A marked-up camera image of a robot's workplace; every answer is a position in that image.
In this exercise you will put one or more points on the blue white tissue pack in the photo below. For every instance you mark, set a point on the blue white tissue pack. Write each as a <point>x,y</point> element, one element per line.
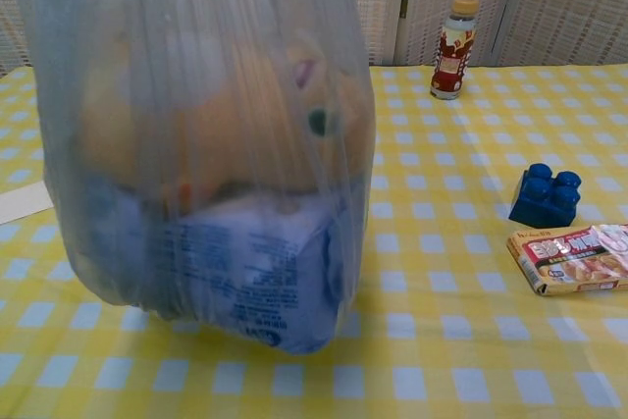
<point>275,262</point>

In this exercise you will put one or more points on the orange plush toy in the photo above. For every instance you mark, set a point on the orange plush toy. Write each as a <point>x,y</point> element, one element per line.
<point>235,134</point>

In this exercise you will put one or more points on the translucent plastic shopping bag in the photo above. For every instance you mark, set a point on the translucent plastic shopping bag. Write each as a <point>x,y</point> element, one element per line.
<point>196,21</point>

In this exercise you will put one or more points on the yellow-capped red label bottle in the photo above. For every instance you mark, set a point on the yellow-capped red label bottle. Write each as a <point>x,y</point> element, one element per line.
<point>451,66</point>

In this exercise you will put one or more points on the brass screen hinge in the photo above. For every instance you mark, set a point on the brass screen hinge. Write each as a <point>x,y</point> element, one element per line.
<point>404,5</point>

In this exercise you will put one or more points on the yellow white checkered tablecloth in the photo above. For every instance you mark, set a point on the yellow white checkered tablecloth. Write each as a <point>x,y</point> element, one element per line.
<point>441,340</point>

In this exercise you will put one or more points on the blue plastic building block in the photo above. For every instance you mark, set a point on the blue plastic building block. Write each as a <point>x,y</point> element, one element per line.
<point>535,208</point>

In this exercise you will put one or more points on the yellow red curry box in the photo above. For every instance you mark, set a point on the yellow red curry box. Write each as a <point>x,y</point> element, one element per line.
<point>564,262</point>

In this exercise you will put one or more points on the white cardboard sheet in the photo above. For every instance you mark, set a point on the white cardboard sheet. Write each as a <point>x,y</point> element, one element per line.
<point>24,203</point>

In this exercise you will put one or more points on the white lattice folding screen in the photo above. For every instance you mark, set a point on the white lattice folding screen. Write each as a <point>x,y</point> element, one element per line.
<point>564,7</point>

